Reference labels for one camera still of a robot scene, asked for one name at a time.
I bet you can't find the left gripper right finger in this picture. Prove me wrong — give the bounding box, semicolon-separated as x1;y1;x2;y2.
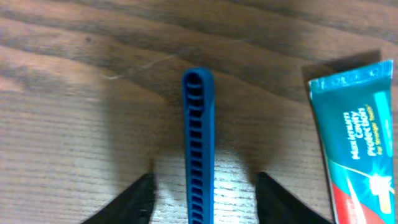
256;172;331;224

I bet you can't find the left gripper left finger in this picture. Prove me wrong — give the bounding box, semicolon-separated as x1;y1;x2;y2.
83;172;156;224

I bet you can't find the green red toothpaste tube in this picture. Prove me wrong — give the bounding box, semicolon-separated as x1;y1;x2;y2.
308;60;396;224

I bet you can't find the blue disposable razor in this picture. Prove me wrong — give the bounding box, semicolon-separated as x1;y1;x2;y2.
182;68;215;224

